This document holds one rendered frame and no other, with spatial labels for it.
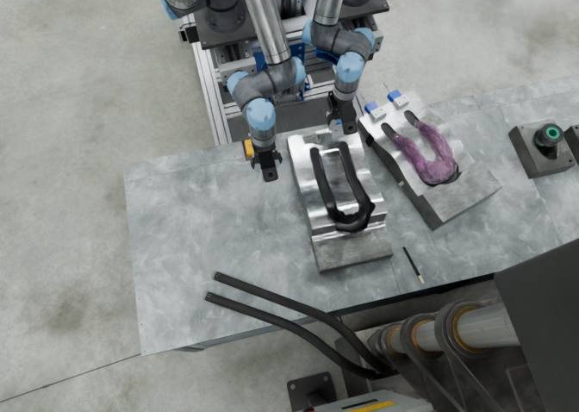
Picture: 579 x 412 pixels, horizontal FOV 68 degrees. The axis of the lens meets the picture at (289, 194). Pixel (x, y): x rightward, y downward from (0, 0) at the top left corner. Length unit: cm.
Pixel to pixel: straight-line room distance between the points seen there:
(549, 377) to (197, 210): 130
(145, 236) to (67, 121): 148
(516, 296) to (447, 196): 109
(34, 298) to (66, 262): 23
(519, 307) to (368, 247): 103
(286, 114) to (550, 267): 210
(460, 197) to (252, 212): 73
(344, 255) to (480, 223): 53
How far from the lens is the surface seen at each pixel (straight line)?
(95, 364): 248
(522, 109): 200
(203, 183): 165
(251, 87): 124
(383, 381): 154
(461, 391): 107
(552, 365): 51
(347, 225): 150
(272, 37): 123
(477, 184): 164
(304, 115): 244
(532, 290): 49
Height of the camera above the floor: 229
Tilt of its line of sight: 69 degrees down
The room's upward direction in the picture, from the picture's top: 1 degrees clockwise
